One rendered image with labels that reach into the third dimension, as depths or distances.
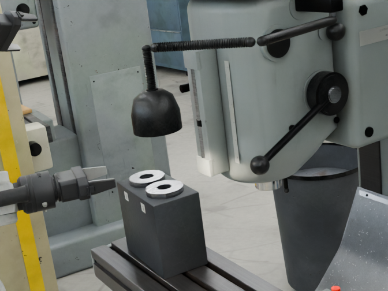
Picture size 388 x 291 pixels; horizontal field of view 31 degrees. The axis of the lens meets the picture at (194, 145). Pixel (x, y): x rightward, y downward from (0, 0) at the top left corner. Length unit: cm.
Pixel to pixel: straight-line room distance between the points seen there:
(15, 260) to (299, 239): 128
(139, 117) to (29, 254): 205
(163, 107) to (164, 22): 781
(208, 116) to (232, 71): 8
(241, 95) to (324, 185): 207
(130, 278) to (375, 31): 84
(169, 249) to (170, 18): 711
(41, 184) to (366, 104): 76
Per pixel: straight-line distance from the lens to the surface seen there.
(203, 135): 113
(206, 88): 110
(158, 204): 157
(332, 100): 112
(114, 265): 175
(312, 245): 327
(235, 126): 111
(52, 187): 160
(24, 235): 295
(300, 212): 321
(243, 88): 108
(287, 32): 96
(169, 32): 870
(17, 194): 156
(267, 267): 370
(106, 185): 159
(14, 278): 301
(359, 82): 117
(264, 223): 420
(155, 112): 97
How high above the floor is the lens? 173
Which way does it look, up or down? 17 degrees down
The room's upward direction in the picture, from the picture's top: 7 degrees counter-clockwise
